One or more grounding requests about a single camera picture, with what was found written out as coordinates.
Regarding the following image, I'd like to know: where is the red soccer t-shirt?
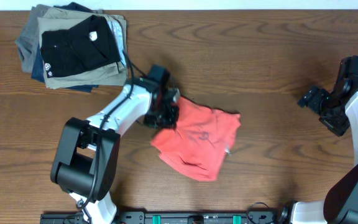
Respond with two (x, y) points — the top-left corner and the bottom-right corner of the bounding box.
(150, 97), (241, 182)

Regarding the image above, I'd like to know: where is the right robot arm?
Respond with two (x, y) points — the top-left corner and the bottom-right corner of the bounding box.
(289, 79), (358, 224)

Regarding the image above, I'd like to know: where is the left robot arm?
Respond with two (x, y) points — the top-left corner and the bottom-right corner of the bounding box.
(50, 78), (180, 223)

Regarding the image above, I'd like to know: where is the light blue folded garment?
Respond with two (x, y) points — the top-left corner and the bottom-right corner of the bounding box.
(108, 17), (127, 67)

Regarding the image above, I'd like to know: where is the black folded polo shirt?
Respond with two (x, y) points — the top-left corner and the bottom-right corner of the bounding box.
(40, 16), (120, 78)

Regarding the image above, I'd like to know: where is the navy folded garment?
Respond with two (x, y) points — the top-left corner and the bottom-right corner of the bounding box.
(31, 2), (99, 93)

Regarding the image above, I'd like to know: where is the khaki folded garment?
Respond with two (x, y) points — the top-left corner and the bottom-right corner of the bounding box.
(37, 7), (127, 89)

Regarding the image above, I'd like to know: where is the grey folded garment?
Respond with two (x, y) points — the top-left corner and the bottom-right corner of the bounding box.
(15, 4), (50, 73)

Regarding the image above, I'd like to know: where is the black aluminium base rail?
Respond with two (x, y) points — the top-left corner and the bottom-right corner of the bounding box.
(40, 209), (291, 224)

